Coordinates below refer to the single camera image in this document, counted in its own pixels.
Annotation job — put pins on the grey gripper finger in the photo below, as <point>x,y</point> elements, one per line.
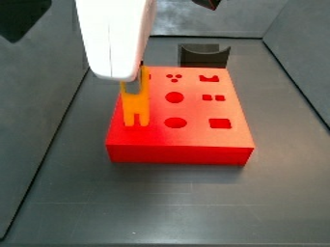
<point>133,87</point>

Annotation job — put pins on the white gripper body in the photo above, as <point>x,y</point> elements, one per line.
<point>115,29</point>

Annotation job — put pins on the dark grey curved holder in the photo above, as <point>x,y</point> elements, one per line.
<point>195,55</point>

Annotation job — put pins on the black red object top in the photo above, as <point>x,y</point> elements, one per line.
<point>210,4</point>

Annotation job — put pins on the red shape-sorting block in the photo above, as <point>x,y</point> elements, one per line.
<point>197,123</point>

